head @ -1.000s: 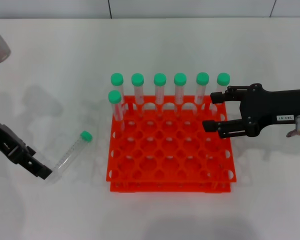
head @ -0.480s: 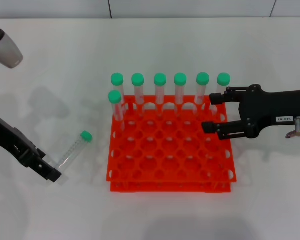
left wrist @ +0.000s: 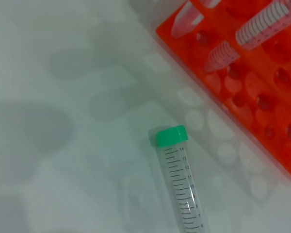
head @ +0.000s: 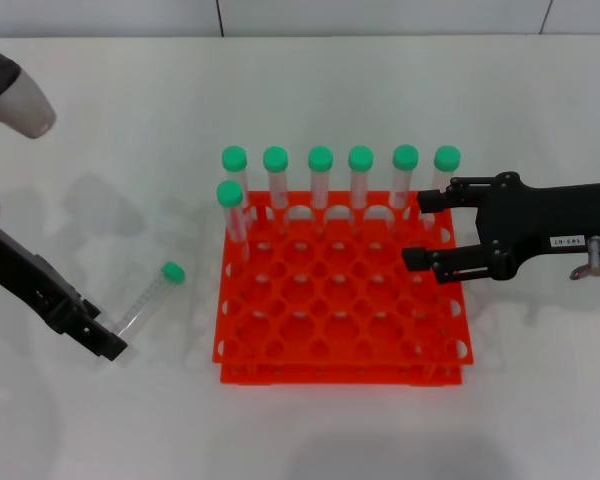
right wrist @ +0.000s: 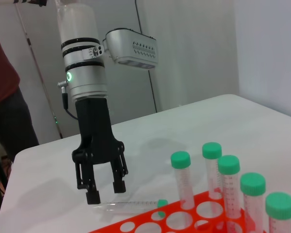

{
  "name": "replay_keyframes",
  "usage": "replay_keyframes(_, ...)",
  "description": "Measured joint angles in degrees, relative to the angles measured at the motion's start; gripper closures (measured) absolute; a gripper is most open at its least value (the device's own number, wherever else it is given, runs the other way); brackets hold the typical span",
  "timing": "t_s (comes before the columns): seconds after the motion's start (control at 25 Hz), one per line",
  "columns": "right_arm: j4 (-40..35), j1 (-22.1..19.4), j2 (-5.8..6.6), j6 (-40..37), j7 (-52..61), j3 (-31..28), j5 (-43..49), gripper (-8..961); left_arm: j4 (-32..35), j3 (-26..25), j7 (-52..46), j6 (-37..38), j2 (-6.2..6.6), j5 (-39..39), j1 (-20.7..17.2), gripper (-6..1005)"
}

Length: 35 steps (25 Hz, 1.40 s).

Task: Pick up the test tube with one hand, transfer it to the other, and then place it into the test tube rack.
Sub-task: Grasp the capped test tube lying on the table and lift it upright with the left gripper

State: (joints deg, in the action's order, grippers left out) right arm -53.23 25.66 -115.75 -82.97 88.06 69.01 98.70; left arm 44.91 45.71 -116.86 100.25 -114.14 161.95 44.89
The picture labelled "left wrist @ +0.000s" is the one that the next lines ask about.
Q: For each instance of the clear test tube green cap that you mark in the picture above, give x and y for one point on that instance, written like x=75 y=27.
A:
x=184 y=21
x=262 y=26
x=172 y=137

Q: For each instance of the orange plastic test tube rack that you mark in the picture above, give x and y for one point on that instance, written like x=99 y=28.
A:
x=269 y=80

